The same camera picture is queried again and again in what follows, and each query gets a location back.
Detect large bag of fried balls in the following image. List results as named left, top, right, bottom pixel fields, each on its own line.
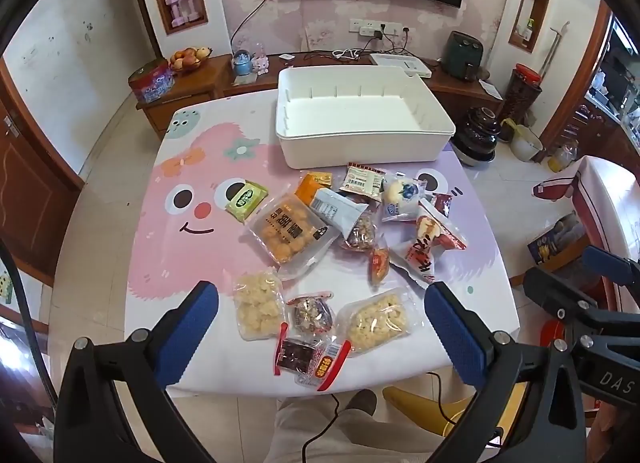
left=244, top=193, right=341, bottom=276

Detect red-edged packet of dark candy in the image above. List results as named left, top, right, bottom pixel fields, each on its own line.
left=274, top=325, right=353, bottom=391

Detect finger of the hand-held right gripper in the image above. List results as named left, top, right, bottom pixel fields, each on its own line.
left=522, top=267, right=608, bottom=331
left=581, top=244, right=640, bottom=284

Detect wooden television cabinet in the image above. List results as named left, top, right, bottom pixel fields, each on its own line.
left=136, top=53, right=506, bottom=131

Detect clear bag of pale puffs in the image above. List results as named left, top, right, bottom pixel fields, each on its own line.
left=232, top=270, right=286, bottom=341
left=336, top=288, right=418, bottom=356

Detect white packet with red label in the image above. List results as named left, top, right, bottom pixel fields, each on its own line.
left=340, top=163, right=388, bottom=201

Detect brown wooden door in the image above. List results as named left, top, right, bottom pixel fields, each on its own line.
left=0, top=58, right=86, bottom=289

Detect green air fryer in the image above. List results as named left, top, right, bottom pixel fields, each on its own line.
left=445, top=30, right=485, bottom=82

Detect white bucket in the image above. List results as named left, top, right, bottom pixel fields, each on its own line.
left=510, top=124, right=544, bottom=162

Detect red apple print packet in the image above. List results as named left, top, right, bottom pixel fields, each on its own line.
left=415, top=200, right=468, bottom=251

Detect red round tin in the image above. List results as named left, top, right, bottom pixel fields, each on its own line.
left=128, top=59, right=175, bottom=104

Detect blue snow globe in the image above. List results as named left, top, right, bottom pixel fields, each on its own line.
left=231, top=50, right=255, bottom=76

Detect orange and white snack packet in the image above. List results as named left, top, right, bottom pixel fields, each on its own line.
left=295, top=177, right=370, bottom=239

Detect white set-top box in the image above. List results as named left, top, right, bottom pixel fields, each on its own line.
left=369, top=53, right=433, bottom=78

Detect green snack packet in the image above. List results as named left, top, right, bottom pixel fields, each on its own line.
left=225, top=182, right=269, bottom=222

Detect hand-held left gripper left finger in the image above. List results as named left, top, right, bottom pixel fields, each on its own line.
left=54, top=280, right=221, bottom=463

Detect brown ceramic jar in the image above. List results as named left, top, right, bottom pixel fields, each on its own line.
left=450, top=107, right=502, bottom=168

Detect yellow stool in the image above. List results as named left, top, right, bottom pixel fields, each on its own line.
left=382, top=385, right=481, bottom=436

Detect small red snack packet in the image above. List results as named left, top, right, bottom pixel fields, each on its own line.
left=369, top=248, right=391, bottom=286

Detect printed cardboard box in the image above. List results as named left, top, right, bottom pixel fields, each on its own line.
left=527, top=213, right=586, bottom=266

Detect clear packet of nuts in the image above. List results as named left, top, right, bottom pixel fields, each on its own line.
left=342, top=210, right=383, bottom=251

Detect red-edged packet of mixed nuts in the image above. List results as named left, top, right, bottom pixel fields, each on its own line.
left=286, top=292, right=335, bottom=336

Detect black television cable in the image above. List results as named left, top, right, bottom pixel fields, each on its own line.
left=230, top=0, right=281, bottom=56

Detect red plastic stool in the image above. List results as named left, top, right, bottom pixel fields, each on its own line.
left=542, top=320, right=571, bottom=344

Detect white plastic bin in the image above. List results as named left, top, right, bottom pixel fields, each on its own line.
left=275, top=65, right=457, bottom=168

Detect metal pole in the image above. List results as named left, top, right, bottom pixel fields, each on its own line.
left=550, top=20, right=571, bottom=74

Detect white wall power outlets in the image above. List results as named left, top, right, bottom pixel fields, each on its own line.
left=349, top=18, right=416, bottom=38

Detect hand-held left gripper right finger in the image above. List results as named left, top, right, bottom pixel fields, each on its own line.
left=424, top=281, right=586, bottom=463

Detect tall dark patterned vase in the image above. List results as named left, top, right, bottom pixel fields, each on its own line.
left=505, top=68, right=542, bottom=126

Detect thick black cable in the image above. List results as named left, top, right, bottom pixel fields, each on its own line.
left=0, top=238, right=61, bottom=409

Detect bowl of fruit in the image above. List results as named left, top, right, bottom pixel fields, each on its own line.
left=169, top=45, right=213, bottom=74

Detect yellow oil bottle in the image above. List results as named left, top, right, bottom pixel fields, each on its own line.
left=547, top=140, right=579, bottom=174

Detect dark red snack packet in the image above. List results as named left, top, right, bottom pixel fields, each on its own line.
left=431, top=191, right=453, bottom=218

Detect blueberry cake packet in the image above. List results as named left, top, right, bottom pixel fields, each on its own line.
left=381, top=173, right=426, bottom=222

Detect white and red cloth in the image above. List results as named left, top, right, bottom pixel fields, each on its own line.
left=532, top=155, right=640, bottom=314

